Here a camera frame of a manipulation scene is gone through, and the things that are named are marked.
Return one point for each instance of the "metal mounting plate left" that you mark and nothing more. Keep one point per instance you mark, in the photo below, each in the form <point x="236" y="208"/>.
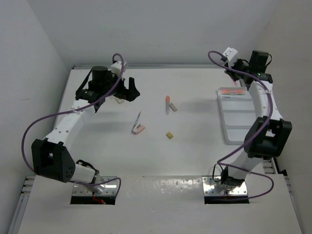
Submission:
<point x="106" y="189"/>

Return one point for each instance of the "metal mounting plate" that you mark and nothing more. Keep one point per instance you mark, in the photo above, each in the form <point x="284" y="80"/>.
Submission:
<point x="106" y="189"/>
<point x="213" y="188"/>

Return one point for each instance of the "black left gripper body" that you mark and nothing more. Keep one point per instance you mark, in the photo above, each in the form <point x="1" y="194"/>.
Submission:
<point x="120" y="91"/>

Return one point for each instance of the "white pink eraser box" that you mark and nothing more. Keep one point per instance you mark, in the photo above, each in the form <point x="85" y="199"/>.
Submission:
<point x="119" y="100"/>

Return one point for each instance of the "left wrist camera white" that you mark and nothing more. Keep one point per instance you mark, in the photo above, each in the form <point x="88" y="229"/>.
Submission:
<point x="117" y="66"/>

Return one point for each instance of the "white compartment tray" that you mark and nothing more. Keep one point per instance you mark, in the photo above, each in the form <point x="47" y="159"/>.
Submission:
<point x="237" y="116"/>

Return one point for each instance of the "metal mounting plate right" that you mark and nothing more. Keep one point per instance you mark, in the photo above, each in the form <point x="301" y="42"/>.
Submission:
<point x="213" y="188"/>

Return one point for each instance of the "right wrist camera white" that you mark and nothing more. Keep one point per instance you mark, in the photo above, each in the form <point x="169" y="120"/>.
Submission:
<point x="231" y="55"/>

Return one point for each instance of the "dark purple highlighter pen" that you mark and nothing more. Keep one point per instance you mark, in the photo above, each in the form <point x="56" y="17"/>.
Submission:
<point x="136" y="121"/>

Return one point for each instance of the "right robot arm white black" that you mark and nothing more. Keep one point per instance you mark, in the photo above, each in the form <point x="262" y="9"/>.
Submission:
<point x="268" y="135"/>

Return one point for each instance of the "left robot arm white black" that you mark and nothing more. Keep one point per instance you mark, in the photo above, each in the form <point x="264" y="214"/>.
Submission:
<point x="51" y="155"/>

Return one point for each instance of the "grey brown eraser block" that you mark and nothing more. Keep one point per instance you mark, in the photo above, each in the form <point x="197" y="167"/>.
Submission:
<point x="173" y="107"/>

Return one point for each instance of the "tan eraser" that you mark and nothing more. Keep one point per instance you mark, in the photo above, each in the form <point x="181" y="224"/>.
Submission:
<point x="169" y="135"/>

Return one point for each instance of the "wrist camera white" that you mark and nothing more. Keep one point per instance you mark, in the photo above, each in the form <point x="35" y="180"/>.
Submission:
<point x="231" y="55"/>
<point x="117" y="66"/>

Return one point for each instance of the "orange highlighter pen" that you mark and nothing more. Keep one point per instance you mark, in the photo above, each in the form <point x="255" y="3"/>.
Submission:
<point x="232" y="92"/>

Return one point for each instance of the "orange capped grey marker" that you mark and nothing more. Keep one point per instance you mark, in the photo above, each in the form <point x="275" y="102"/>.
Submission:
<point x="167" y="104"/>

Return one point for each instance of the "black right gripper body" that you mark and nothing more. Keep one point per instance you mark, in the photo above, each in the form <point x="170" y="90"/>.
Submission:
<point x="238" y="66"/>

